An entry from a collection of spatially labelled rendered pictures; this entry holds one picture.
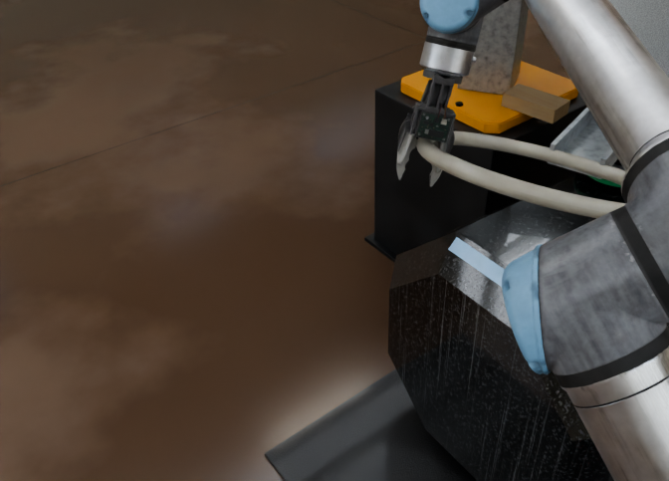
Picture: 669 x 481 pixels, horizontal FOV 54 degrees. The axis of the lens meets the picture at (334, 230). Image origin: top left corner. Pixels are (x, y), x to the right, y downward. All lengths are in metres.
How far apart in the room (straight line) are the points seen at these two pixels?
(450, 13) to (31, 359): 2.14
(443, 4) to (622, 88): 0.38
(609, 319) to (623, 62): 0.30
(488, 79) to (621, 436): 1.90
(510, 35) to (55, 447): 2.03
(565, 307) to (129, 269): 2.52
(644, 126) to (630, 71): 0.08
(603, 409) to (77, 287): 2.56
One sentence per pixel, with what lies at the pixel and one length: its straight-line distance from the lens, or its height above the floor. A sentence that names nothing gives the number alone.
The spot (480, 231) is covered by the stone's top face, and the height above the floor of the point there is 0.81.
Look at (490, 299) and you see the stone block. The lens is 1.63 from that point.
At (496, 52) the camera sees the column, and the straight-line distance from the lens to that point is 2.42.
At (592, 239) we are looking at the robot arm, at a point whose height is 1.46.
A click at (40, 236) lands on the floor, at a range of 3.38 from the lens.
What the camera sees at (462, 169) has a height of 1.26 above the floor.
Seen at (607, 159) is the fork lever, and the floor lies 1.10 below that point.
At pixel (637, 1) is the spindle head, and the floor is 1.32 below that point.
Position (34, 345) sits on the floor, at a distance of 2.82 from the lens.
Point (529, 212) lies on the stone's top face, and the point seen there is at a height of 0.80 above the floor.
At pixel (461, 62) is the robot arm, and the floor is 1.38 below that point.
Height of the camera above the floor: 1.84
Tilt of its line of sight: 37 degrees down
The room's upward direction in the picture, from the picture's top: 2 degrees counter-clockwise
